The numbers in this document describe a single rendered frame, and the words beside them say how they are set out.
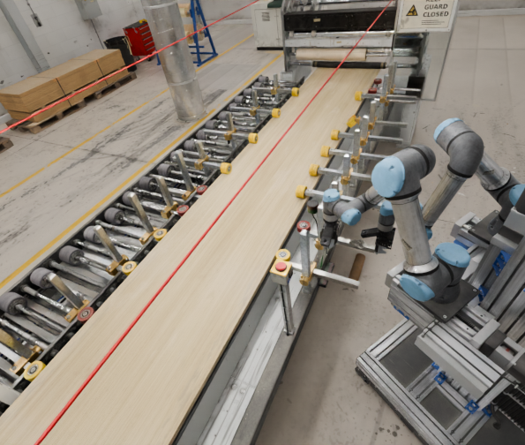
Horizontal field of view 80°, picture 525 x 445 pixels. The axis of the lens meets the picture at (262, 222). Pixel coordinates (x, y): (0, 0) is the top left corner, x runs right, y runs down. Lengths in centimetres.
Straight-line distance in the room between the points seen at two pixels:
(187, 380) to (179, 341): 18
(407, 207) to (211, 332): 98
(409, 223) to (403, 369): 125
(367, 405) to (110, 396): 148
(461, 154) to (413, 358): 132
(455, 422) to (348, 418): 57
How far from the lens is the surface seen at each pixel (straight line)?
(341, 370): 238
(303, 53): 417
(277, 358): 165
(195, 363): 150
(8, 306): 233
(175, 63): 535
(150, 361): 158
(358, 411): 232
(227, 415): 169
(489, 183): 173
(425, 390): 220
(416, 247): 119
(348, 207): 141
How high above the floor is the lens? 221
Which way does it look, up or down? 43 degrees down
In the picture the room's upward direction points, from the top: 10 degrees counter-clockwise
